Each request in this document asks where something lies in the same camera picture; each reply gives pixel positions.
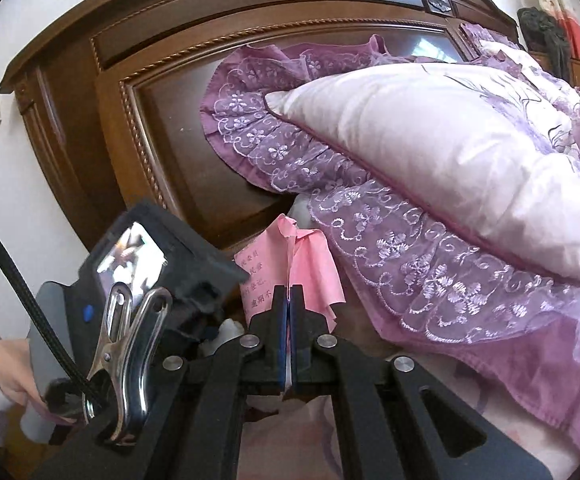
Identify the black camera cable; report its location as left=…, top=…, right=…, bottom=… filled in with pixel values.
left=0, top=206, right=102, bottom=406

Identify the person left hand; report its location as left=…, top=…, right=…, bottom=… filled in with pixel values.
left=0, top=339, right=75, bottom=425

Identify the purple lace pillow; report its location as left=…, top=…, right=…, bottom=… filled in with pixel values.
left=199, top=22, right=580, bottom=453

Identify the pink paper packet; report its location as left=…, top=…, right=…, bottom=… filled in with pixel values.
left=233, top=214, right=345, bottom=332

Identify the grey pillow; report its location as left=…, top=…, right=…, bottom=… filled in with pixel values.
left=287, top=194, right=319, bottom=230

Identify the metal spring clamp right camera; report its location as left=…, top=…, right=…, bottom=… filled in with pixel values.
left=87, top=283, right=173, bottom=446

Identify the wooden bed headboard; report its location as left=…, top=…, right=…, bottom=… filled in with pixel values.
left=0, top=0, right=518, bottom=249

